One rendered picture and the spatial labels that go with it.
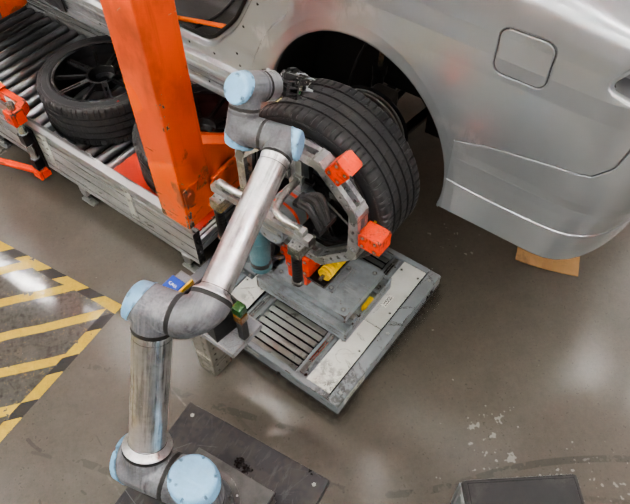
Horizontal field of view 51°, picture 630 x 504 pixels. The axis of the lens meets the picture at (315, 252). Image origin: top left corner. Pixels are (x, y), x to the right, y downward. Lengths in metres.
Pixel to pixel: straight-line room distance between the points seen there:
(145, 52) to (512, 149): 1.18
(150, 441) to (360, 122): 1.18
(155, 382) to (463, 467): 1.40
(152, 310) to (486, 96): 1.16
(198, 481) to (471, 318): 1.58
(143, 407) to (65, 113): 1.94
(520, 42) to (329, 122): 0.62
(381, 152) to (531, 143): 0.47
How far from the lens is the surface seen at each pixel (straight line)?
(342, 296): 2.84
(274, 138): 1.85
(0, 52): 4.48
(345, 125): 2.15
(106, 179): 3.29
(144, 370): 1.84
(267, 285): 2.97
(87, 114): 3.46
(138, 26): 2.13
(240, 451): 2.46
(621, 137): 2.02
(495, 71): 2.04
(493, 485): 2.42
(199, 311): 1.67
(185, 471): 2.06
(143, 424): 1.98
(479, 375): 2.98
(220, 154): 2.70
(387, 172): 2.18
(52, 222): 3.69
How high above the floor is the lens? 2.57
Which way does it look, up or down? 52 degrees down
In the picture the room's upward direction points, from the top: 1 degrees counter-clockwise
